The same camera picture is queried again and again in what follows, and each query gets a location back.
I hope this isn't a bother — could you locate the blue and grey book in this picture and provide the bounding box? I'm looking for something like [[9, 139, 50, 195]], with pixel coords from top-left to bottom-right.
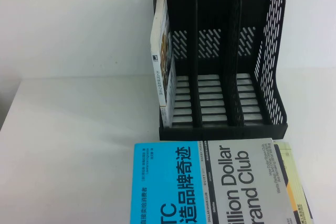
[[130, 137, 299, 224]]

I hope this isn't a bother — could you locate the white paperback book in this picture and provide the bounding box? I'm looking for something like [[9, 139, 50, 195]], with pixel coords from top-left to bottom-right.
[[151, 0, 177, 128]]

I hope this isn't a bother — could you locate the black plastic book stand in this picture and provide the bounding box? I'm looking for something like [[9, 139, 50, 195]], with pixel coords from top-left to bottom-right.
[[153, 0, 289, 141]]

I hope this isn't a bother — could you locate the pale yellow book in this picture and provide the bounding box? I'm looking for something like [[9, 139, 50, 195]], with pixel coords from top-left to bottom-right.
[[271, 141, 312, 224]]

